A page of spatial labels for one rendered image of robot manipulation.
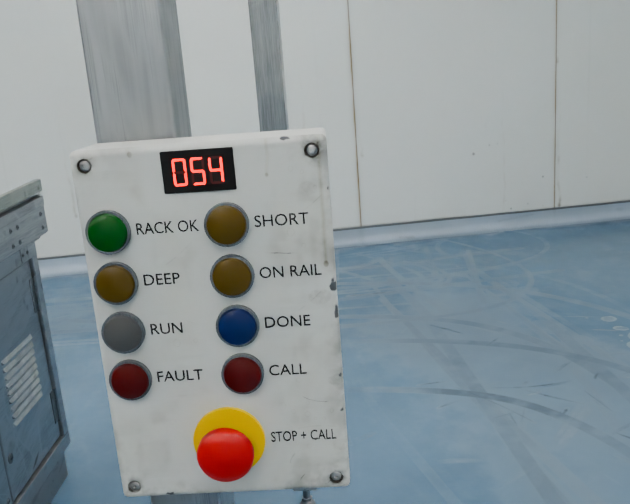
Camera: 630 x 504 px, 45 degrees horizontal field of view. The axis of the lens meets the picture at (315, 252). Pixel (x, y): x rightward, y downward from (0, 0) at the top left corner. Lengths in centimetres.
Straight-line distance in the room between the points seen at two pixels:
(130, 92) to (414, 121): 389
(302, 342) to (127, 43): 24
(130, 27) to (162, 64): 3
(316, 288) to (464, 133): 401
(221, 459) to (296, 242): 16
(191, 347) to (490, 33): 407
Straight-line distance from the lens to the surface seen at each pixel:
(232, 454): 54
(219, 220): 50
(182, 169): 50
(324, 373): 54
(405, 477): 217
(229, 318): 52
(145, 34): 57
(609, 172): 488
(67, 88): 437
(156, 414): 57
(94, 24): 57
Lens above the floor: 116
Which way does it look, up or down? 15 degrees down
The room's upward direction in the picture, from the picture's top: 4 degrees counter-clockwise
